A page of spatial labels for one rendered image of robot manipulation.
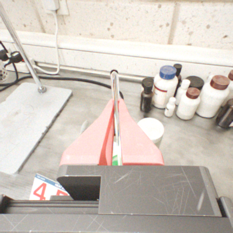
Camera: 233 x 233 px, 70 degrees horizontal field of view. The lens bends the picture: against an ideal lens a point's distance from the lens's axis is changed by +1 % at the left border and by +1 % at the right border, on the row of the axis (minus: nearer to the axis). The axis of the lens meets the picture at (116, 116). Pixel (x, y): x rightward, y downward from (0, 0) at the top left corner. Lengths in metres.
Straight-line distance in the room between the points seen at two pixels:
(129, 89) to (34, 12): 0.42
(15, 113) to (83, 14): 0.37
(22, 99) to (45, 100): 0.08
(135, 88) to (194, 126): 0.22
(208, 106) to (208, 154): 0.13
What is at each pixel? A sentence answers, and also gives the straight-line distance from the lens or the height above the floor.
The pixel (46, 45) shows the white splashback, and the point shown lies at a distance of 0.69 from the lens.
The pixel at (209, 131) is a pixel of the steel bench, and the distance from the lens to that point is 0.50.
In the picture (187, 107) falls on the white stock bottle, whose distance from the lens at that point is 0.46.
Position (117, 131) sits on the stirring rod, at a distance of 0.16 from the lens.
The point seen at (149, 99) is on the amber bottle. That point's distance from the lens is 0.46.
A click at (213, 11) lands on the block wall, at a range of 0.56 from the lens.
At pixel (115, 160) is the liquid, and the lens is 0.28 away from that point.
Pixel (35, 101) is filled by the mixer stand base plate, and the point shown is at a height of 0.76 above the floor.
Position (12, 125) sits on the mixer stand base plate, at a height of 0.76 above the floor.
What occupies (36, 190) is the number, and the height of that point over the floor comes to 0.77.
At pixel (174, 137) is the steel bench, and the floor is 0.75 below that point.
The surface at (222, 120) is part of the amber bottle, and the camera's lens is 0.51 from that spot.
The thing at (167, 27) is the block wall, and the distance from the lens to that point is 0.56.
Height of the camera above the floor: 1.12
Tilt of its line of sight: 50 degrees down
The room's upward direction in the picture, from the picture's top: 4 degrees counter-clockwise
